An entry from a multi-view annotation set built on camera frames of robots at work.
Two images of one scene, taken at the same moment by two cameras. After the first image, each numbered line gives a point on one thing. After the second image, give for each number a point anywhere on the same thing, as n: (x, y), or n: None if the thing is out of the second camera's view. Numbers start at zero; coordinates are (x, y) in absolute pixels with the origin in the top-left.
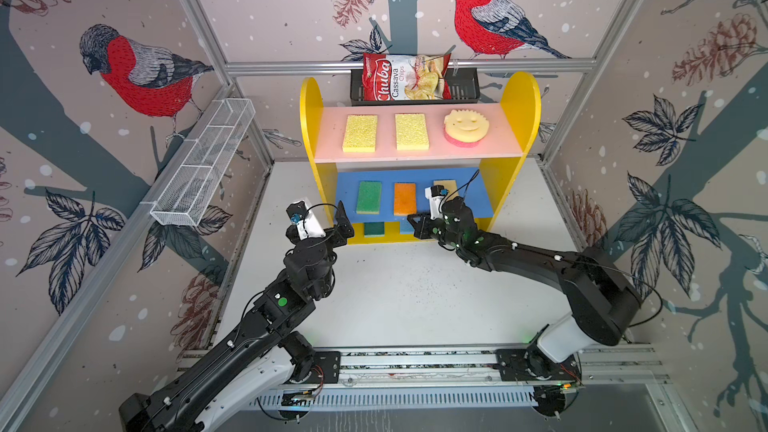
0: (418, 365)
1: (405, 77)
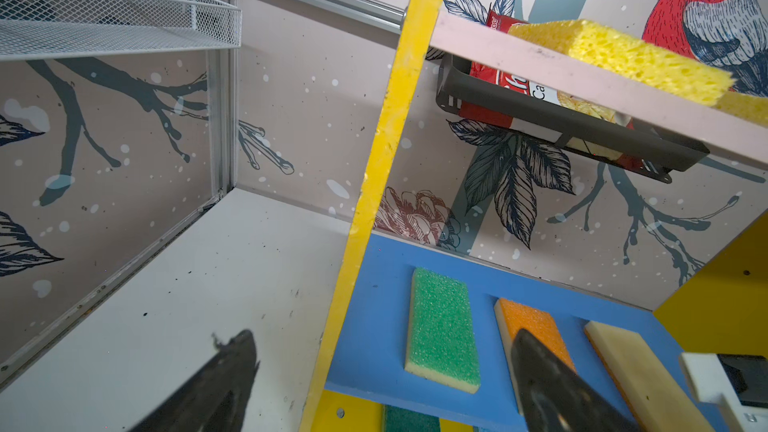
0: None
1: (508, 80)
